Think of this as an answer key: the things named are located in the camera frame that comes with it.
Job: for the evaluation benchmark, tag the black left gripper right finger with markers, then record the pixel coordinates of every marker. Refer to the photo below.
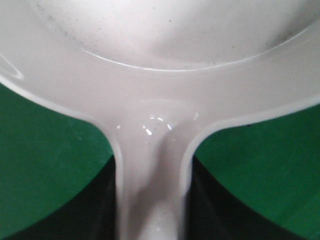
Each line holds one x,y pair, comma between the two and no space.
215,214

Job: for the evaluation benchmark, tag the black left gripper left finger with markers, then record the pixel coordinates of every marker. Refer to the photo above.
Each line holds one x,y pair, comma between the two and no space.
43,201

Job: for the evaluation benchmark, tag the pink plastic dustpan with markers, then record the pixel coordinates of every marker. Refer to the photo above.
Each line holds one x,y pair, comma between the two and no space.
157,77

